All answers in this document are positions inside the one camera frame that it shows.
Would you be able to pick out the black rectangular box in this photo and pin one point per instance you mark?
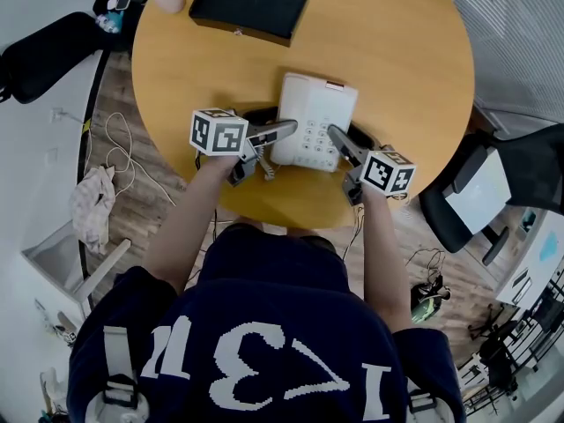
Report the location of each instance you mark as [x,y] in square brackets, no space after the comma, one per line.
[251,0]

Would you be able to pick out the white desk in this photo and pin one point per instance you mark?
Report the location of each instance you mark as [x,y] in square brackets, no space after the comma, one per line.
[546,276]

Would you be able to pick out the black mesh office chair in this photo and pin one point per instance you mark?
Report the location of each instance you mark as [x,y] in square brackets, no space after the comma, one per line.
[529,161]

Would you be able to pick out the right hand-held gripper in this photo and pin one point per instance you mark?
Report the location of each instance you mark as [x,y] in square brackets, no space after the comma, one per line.
[388,174]

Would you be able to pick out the black padded office chair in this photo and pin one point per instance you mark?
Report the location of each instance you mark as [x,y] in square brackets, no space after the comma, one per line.
[48,55]

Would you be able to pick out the person's left forearm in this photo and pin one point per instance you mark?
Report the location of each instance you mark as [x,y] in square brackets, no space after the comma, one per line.
[189,223]

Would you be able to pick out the white wall socket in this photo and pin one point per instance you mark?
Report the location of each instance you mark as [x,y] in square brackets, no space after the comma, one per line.
[59,115]

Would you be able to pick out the person's navy printed shirt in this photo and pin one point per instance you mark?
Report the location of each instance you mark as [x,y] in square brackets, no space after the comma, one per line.
[273,289]

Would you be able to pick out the light blue item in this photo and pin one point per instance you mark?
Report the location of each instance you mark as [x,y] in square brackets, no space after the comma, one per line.
[549,247]

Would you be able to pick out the white flat box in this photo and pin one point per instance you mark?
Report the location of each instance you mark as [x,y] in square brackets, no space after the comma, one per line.
[480,192]

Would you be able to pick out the blue small toy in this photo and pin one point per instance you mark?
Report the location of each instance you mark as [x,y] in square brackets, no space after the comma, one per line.
[113,21]

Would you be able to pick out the black framed card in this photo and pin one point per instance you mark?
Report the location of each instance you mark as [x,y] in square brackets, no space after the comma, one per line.
[522,284]

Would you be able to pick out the green black floor item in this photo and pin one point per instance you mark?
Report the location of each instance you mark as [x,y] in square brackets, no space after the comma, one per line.
[425,302]

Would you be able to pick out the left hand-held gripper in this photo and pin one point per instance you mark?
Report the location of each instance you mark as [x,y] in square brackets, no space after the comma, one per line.
[218,132]

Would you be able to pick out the person's right forearm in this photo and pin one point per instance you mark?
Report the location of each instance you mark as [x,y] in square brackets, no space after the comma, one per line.
[385,258]

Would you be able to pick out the crumpled beige cloth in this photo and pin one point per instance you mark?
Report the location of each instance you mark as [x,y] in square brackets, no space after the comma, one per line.
[92,210]

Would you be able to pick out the white desk frame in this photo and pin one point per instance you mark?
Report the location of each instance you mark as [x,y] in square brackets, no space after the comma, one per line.
[94,276]

